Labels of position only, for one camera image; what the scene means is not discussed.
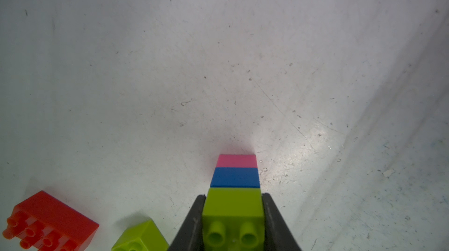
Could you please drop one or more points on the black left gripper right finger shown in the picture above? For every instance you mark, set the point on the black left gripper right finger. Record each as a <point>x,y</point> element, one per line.
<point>278,236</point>

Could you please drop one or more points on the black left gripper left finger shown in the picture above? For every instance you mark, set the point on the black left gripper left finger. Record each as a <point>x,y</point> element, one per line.
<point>189,236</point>

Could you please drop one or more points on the lime small lego brick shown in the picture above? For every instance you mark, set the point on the lime small lego brick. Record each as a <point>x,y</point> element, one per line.
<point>233,219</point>
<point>141,237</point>

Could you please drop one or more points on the blue small lego brick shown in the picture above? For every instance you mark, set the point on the blue small lego brick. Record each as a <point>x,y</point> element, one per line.
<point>236,178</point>

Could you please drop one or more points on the pink small lego brick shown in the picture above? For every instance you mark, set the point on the pink small lego brick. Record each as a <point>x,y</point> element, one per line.
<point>237,161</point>

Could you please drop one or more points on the red lego brick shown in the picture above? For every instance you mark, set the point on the red lego brick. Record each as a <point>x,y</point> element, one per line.
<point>44,222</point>

